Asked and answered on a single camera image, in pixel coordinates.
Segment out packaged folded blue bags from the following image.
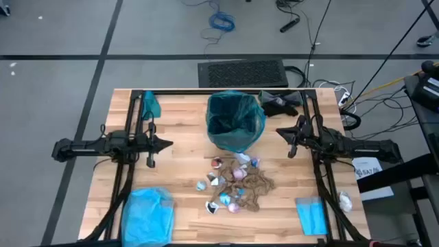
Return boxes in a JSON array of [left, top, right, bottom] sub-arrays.
[[295, 196, 329, 237]]

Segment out yellow floor cable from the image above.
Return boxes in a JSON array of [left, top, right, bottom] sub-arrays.
[[342, 61, 439, 104]]

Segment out blue coiled cable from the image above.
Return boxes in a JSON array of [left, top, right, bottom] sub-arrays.
[[180, 0, 237, 56]]

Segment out black side desk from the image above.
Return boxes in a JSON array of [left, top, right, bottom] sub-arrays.
[[356, 73, 439, 247]]

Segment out black perforated computer case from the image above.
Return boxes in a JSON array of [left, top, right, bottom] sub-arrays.
[[198, 58, 289, 89]]

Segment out white power strip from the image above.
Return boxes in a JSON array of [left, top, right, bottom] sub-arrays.
[[337, 91, 351, 107]]

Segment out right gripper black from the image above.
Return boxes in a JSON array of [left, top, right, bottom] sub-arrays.
[[276, 115, 322, 159]]

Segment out black trash bin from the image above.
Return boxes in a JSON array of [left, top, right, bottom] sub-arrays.
[[207, 93, 263, 152]]

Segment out long black cable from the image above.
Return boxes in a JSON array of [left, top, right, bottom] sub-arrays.
[[342, 0, 436, 110], [303, 0, 333, 89]]

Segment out light blue trash bag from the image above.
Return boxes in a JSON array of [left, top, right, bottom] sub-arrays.
[[120, 187, 176, 247]]

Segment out brown packing paper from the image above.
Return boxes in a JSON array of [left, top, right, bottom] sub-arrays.
[[209, 158, 276, 213]]

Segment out teal trash bag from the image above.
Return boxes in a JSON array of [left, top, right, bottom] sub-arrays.
[[205, 89, 267, 154]]

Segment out black and gray cloth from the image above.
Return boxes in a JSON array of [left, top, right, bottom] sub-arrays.
[[257, 89, 305, 118]]

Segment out white printed label sheet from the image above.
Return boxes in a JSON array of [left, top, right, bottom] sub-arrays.
[[351, 156, 395, 202]]

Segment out black device with labels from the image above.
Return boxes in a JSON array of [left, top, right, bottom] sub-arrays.
[[411, 60, 439, 114]]

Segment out black floor power strip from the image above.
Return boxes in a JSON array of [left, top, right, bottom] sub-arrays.
[[279, 16, 301, 34]]

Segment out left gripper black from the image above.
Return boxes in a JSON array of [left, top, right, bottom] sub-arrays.
[[133, 121, 174, 169]]

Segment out black cable bundle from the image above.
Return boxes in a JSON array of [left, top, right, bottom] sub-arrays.
[[275, 0, 306, 16]]

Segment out thick black cable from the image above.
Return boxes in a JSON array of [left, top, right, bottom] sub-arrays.
[[339, 108, 362, 132], [283, 64, 308, 89]]

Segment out folded teal bag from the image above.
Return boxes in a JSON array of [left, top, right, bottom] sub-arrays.
[[141, 90, 162, 121]]

